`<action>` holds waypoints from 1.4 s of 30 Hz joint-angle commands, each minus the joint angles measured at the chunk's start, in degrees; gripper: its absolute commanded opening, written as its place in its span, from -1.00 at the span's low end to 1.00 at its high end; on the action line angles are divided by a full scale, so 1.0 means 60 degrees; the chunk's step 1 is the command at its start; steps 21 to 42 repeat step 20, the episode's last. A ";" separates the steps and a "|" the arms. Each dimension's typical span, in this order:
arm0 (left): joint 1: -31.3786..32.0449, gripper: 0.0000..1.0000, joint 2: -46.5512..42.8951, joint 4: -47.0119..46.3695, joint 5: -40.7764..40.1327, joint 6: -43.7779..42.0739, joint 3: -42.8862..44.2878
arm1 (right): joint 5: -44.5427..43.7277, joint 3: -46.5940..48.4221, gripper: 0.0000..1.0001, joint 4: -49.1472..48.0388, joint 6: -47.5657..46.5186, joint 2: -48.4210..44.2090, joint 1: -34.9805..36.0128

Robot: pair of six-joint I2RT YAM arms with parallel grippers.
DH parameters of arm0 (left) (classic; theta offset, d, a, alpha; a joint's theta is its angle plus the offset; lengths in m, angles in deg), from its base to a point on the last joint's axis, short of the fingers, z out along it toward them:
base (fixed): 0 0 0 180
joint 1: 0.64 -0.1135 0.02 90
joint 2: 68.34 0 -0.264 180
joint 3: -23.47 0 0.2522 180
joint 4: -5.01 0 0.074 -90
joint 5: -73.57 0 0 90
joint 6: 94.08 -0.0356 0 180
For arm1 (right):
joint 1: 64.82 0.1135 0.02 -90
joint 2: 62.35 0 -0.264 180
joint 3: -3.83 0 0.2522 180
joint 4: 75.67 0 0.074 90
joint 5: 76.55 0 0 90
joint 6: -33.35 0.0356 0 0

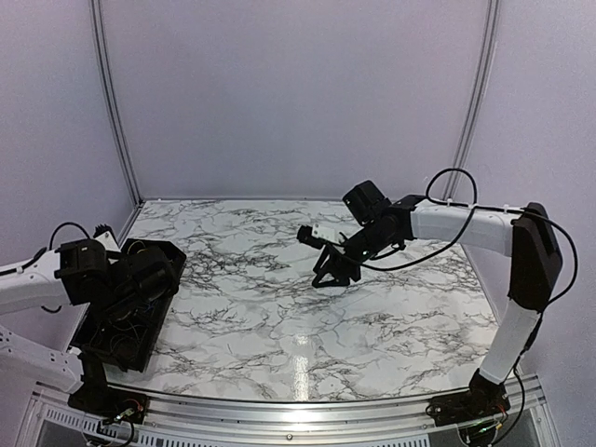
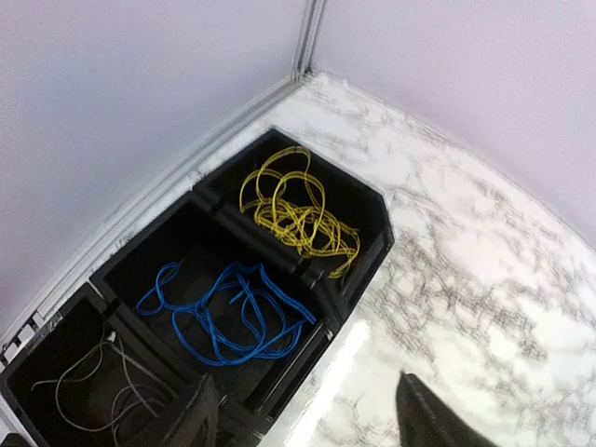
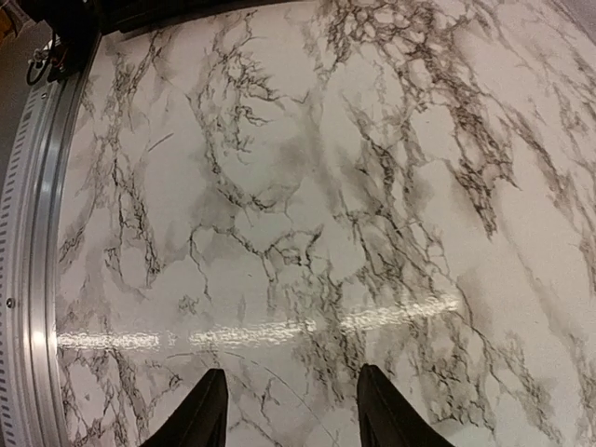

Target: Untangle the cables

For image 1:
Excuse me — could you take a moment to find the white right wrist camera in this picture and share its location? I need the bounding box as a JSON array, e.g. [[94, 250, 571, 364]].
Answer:
[[297, 223, 339, 250]]

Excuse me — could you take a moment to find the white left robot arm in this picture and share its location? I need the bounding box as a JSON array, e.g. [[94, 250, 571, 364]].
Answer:
[[1, 225, 180, 414]]

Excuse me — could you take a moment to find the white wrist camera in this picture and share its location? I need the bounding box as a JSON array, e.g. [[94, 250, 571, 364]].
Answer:
[[93, 224, 119, 251], [297, 223, 339, 250]]

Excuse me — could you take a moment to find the grey corner frame post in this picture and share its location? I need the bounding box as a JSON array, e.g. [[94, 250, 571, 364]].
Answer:
[[444, 0, 500, 199]]

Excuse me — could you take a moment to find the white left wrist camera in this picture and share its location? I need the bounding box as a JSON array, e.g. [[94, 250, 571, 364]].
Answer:
[[93, 224, 119, 251]]

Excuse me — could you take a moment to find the black cable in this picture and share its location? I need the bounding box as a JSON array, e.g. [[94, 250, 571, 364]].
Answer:
[[90, 320, 150, 359]]

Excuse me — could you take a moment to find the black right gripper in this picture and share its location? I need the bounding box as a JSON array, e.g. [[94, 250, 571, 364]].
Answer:
[[313, 223, 397, 287]]

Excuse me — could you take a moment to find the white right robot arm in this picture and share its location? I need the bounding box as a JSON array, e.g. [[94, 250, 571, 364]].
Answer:
[[297, 181, 579, 417]]

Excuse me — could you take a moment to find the grey left frame post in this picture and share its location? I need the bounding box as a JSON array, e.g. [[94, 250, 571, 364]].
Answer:
[[88, 0, 143, 208]]

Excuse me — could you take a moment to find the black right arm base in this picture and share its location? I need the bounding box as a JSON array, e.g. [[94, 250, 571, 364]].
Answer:
[[426, 370, 510, 427]]

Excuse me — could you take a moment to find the aluminium front table rail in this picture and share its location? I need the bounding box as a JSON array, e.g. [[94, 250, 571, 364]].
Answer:
[[15, 375, 561, 446]]

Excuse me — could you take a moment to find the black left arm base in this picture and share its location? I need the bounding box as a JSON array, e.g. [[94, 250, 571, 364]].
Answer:
[[67, 353, 148, 424]]

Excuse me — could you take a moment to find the black divided storage bin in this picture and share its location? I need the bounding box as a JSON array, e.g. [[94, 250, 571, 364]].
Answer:
[[72, 238, 186, 373]]

